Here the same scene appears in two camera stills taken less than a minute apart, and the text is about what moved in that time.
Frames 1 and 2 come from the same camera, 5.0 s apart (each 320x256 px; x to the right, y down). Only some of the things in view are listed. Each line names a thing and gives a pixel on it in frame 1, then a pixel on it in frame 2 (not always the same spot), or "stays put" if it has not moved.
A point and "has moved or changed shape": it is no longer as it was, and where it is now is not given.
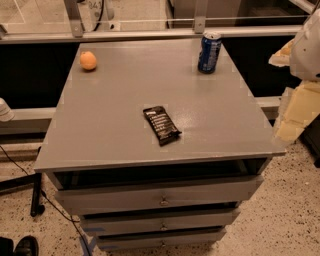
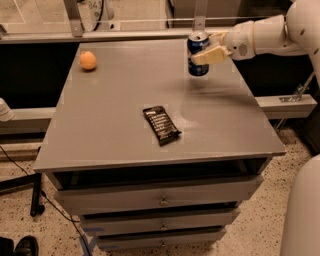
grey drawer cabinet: (104, 162) stays put
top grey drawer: (225, 191) stays put
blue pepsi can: (209, 52) has moved or changed shape
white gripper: (306, 55) → (239, 42)
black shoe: (26, 246) stays put
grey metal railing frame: (74, 32) stays put
